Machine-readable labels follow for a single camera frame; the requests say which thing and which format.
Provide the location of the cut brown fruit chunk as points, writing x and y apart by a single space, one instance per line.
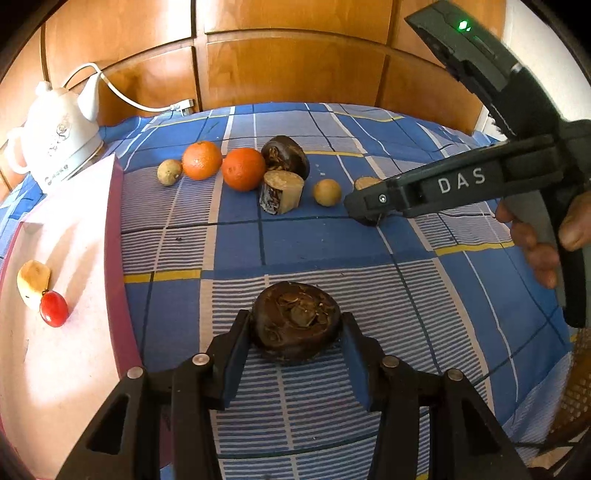
282 194

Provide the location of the white electric kettle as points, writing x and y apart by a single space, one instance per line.
55 131

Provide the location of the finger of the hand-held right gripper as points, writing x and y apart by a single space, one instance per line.
376 201

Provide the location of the small tan round fruit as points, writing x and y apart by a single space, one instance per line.
169 172
366 182
328 192

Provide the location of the pink tray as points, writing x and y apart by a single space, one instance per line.
69 240

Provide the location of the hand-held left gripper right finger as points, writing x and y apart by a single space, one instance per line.
358 367

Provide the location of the wicker chair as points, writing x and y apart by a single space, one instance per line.
577 397

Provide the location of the white kettle base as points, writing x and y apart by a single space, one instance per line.
79 167

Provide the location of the white power strip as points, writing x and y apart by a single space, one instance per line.
184 107

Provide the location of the person's right hand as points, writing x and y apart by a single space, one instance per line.
526 237

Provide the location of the red cherry tomato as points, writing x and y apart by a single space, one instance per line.
54 310

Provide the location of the peeled banana piece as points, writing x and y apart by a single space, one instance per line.
33 282

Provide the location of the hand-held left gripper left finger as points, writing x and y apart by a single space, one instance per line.
234 367

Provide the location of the oval dark brown fruit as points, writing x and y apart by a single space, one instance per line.
288 154

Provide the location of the blue plaid cloth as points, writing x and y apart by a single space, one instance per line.
323 251

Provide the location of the orange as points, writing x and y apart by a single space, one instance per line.
202 160
244 170

